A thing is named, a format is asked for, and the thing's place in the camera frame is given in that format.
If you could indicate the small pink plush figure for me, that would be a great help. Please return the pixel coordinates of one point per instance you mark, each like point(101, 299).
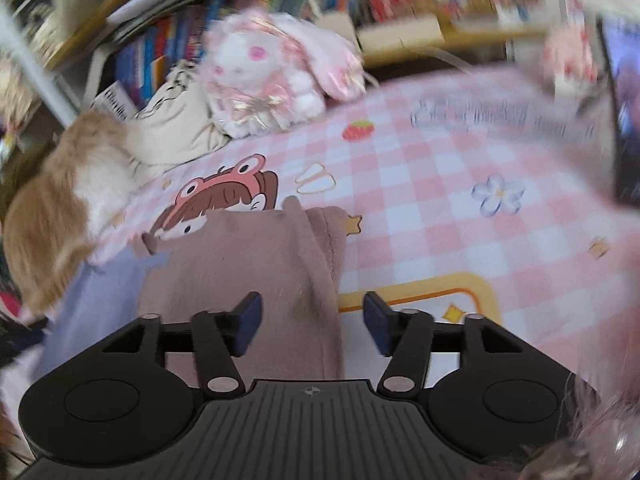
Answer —
point(570, 60)

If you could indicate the fluffy orange and white cat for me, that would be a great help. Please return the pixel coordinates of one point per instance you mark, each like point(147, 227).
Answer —
point(55, 210)

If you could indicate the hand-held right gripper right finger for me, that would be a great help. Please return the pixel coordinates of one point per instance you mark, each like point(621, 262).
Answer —
point(377, 325)

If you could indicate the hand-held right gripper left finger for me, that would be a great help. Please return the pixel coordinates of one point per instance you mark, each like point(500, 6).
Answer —
point(250, 322)

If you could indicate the white pole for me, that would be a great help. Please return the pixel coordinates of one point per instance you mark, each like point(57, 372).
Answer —
point(40, 70)

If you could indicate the cream printed cloth bag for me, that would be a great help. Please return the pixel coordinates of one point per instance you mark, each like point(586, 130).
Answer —
point(175, 125)

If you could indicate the dark screen tablet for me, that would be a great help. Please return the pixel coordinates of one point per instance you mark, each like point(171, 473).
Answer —
point(625, 110)

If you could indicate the white and pink plush bunny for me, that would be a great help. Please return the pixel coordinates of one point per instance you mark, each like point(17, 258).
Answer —
point(260, 75)

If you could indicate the pink fluffy cloth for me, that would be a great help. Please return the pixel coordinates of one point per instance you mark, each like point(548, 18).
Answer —
point(600, 435)

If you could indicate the wooden bookshelf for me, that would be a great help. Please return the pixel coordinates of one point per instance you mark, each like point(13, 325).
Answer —
point(400, 35)

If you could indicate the pink checkered printed blanket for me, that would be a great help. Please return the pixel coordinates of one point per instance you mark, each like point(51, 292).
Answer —
point(425, 210)

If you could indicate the purple and mauve knit sweater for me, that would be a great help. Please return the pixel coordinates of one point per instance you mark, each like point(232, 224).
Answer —
point(250, 260)

